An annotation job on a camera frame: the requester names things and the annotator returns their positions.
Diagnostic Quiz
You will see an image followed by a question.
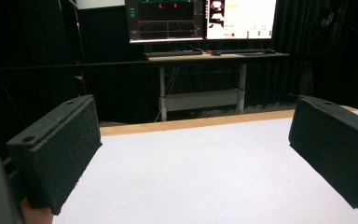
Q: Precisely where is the black horizontal bar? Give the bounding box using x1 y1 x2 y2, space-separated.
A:
0 61 150 73

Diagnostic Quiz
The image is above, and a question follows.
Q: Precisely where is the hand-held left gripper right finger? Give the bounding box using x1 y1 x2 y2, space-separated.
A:
288 94 358 209

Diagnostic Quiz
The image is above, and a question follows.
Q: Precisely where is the black keyboard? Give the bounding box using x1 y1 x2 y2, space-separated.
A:
142 49 204 59

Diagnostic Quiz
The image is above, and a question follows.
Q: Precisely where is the wooden desk with white legs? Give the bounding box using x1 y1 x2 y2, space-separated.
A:
143 51 291 122

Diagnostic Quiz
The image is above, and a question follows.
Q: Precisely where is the computer monitor with dark screen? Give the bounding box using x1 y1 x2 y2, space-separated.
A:
124 0 206 44

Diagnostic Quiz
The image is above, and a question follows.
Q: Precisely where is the black curtain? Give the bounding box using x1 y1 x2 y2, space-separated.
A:
0 0 358 125

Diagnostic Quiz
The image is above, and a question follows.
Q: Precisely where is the computer monitor with white screen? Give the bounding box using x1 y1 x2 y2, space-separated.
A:
204 0 278 41

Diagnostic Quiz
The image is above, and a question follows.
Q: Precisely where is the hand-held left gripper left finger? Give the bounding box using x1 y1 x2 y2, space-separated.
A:
6 94 103 216

